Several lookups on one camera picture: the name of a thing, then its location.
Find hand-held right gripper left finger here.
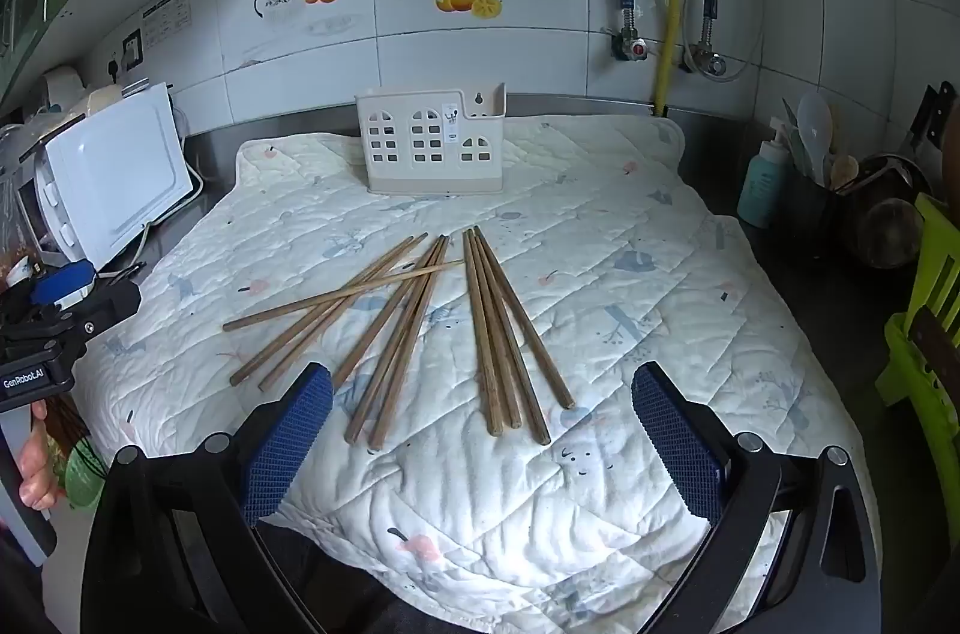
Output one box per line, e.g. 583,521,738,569
81,362,335,634

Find white quilted printed mat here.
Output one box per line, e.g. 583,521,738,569
71,115,882,634

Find white microwave oven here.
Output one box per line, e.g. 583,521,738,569
16,83,197,270

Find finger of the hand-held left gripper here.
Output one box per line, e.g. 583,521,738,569
71,281,143,340
31,263,97,307

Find cream kitchen appliance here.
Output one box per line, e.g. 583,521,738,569
43,66,125,119

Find teal plastic bottle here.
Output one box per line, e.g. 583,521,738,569
736,137,790,229

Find red-handled pipe valve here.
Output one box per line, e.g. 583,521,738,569
611,28,652,64

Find black-handled kitchen knife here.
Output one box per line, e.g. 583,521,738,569
904,81,957,170

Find dark round pot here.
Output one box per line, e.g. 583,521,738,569
840,154,935,271

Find metal pipe valve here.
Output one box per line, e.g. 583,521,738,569
681,41,728,79

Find person's left hand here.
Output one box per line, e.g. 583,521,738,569
18,400,68,511

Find white wall label sticker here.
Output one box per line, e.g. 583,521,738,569
141,0,190,52

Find white power cable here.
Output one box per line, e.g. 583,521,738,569
135,158,207,260

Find lime green plastic stand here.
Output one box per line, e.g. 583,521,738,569
874,191,960,455

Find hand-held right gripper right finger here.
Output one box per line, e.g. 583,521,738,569
631,361,882,634

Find cream plastic chopstick holder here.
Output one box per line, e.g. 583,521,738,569
355,83,507,196

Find green plastic piece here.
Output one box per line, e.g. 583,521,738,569
64,435,106,513

